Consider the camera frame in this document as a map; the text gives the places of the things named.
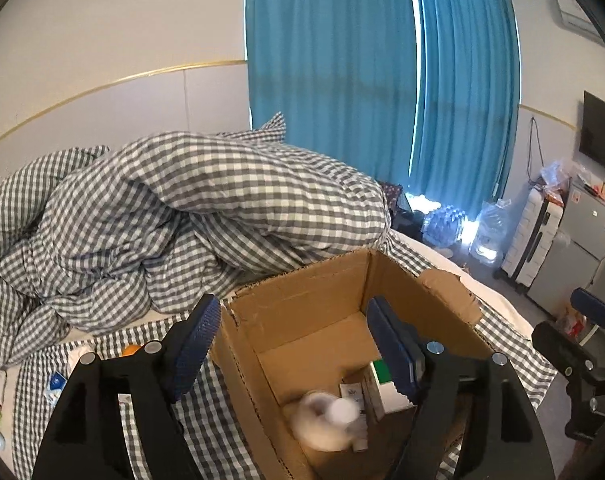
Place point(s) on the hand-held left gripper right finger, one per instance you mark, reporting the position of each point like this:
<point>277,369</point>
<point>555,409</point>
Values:
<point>393,355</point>

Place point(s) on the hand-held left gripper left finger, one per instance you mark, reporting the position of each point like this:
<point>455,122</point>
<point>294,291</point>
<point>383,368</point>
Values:
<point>196,350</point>

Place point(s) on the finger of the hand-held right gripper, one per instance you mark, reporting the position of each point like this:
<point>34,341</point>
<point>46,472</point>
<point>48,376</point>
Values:
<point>589,303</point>
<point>557,344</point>

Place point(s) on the white round bottle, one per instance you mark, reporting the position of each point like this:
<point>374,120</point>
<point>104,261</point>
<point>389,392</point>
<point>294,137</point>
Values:
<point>345,411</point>

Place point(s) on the brown cardboard box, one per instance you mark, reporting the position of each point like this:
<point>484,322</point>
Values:
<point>307,310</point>

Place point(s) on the white tissue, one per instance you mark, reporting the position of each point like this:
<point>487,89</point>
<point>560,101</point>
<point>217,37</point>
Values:
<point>312,422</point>

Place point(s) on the green and white box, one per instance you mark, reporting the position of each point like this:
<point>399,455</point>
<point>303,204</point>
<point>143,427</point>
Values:
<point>385,385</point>

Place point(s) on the grey checked bed sheet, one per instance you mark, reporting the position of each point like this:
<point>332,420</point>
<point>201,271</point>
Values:
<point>513,351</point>

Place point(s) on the small white printed box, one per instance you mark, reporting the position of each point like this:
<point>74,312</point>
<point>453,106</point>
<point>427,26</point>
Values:
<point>352,391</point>

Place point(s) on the grey small fridge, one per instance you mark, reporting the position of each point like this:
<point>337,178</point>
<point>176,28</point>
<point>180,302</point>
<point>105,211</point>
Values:
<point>577,245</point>

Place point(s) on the orange fruit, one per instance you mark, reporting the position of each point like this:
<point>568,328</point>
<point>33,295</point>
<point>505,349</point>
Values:
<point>132,350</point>

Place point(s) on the white ribbed suitcase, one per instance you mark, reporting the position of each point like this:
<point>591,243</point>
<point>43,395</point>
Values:
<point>527,240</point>

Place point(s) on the white mattress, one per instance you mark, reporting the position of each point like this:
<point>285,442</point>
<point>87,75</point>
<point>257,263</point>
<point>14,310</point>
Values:
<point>482,285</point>

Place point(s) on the white tissue packet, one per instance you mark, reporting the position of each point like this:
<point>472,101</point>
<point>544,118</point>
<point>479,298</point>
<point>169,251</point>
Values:
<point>80,351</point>

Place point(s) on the large clear water jug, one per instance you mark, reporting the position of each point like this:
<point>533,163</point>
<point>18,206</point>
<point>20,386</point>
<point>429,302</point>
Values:
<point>489,232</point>

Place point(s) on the clear plastic bag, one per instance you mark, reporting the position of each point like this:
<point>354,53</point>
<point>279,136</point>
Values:
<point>554,175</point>

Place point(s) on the pack of water bottles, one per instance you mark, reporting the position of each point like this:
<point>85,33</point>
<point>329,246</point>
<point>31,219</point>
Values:
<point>442,222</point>

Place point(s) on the blue and white packet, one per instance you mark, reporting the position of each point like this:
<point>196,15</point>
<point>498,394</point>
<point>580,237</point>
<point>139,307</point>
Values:
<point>56,385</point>

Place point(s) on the dark floral bag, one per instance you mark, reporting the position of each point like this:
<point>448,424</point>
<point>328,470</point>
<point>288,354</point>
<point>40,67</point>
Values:
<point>397,205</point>

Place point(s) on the grey checked duvet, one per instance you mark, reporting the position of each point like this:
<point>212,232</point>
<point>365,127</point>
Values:
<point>182,200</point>

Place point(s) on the narrow blue curtain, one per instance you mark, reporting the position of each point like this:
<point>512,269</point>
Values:
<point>467,85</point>

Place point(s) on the white air conditioner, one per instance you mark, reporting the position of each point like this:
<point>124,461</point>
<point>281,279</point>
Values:
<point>575,13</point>

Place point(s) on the wide blue curtain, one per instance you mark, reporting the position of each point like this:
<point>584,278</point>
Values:
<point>332,60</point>

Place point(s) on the black wall television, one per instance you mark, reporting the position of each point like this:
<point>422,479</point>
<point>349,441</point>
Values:
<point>602,130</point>

